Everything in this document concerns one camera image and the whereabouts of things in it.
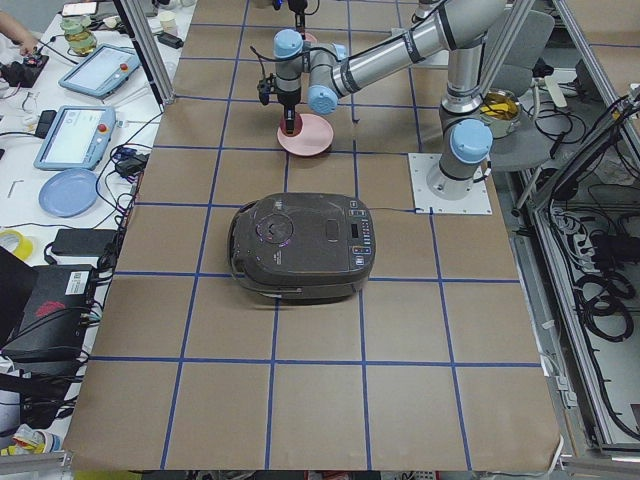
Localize green glass jar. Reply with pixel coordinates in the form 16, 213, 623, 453
60, 16, 97, 56

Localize aluminium frame post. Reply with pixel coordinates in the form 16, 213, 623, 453
114, 0, 175, 106

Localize yellow tape roll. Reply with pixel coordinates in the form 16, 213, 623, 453
0, 229, 34, 261

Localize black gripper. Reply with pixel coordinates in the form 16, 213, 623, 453
277, 0, 308, 135

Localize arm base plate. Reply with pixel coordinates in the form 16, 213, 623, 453
408, 153, 492, 215

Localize dark grey rice cooker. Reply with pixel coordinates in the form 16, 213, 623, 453
227, 192, 376, 302

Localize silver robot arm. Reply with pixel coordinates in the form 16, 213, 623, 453
258, 1, 506, 181

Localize person hand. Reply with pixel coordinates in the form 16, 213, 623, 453
11, 31, 39, 56

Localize blue plate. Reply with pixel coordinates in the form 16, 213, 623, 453
38, 169, 98, 218

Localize pink bowl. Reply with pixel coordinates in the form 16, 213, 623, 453
303, 32, 318, 43

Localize black computer box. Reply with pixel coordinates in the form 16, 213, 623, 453
1, 264, 96, 363

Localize blue teach pendant far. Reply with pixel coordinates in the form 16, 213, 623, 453
58, 44, 141, 99

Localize blue teach pendant near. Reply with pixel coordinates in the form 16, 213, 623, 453
33, 105, 116, 171

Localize metal bowl yellow contents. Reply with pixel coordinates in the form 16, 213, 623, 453
480, 89, 522, 139

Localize red apple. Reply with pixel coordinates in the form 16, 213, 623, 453
280, 113, 303, 136

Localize black power adapter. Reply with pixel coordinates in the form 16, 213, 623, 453
51, 229, 116, 257

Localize black braided left cable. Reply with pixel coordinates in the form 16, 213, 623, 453
249, 45, 279, 107

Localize blue teach pendant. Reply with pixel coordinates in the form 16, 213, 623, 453
33, 105, 116, 171
58, 44, 141, 99

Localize grey office chair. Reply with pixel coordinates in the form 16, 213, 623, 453
490, 10, 554, 172

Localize pink plate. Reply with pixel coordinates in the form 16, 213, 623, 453
277, 113, 334, 157

